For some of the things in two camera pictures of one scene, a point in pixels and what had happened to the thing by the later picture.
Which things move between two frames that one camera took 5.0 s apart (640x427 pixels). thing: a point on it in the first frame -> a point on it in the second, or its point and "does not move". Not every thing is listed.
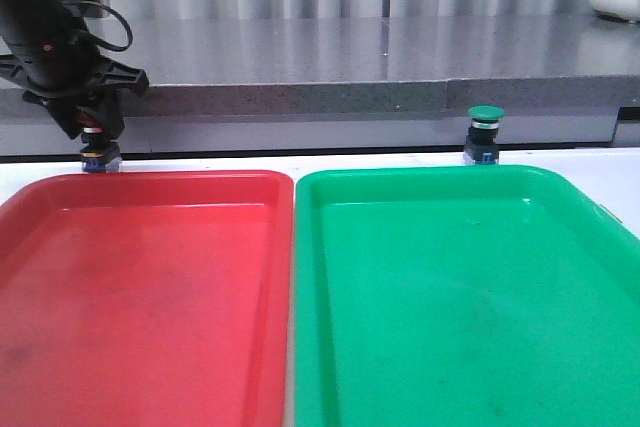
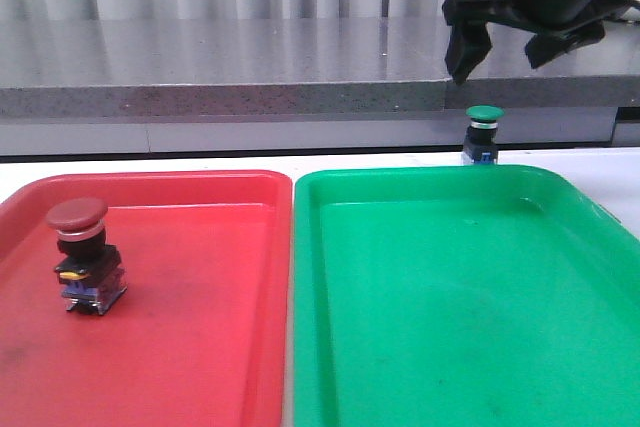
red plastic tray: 147,298 does not move
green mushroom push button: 482,147 does not move
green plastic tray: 461,296 does not move
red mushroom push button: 99,154 -> 90,270
